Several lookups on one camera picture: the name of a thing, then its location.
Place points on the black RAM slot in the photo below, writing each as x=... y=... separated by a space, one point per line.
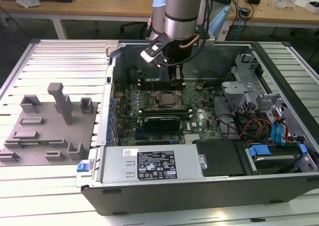
x=164 y=112
x=145 y=80
x=164 y=107
x=145 y=85

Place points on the thin metal locking lever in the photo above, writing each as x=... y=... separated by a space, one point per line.
x=152 y=84

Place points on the hard disk blue carrier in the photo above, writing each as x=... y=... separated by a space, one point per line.
x=274 y=162

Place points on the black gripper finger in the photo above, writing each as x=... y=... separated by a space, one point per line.
x=177 y=84

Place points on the blue case latch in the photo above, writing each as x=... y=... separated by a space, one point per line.
x=83 y=167

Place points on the wooden desk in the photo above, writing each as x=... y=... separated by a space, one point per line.
x=87 y=7

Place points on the silver chipset heatsink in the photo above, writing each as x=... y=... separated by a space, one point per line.
x=191 y=139

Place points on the clear plastic bags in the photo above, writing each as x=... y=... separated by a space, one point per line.
x=284 y=0

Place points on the round coin battery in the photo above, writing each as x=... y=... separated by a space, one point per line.
x=199 y=86

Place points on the silver CPU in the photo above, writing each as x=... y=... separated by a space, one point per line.
x=167 y=98

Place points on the white carton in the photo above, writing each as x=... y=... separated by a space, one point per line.
x=311 y=6

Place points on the metal disk bay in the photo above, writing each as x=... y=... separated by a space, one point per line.
x=235 y=86

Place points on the green RAM stick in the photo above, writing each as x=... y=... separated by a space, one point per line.
x=32 y=143

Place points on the small transformer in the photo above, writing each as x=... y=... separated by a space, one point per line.
x=244 y=11

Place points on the CPU socket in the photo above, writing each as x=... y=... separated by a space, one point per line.
x=156 y=94

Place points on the green motherboard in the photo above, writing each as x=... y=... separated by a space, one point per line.
x=204 y=126

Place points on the black PC case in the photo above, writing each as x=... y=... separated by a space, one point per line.
x=174 y=198

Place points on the white crumpled bag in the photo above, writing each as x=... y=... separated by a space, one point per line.
x=27 y=1

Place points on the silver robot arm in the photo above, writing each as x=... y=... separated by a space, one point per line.
x=180 y=14

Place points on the black graphics card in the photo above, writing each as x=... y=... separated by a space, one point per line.
x=162 y=123

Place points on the grey parts rack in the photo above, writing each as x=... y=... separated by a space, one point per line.
x=49 y=133

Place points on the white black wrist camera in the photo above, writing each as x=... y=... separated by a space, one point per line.
x=152 y=54

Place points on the black plastic drive cover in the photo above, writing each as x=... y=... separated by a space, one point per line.
x=219 y=158

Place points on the grey power supply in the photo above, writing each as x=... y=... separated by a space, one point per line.
x=117 y=166

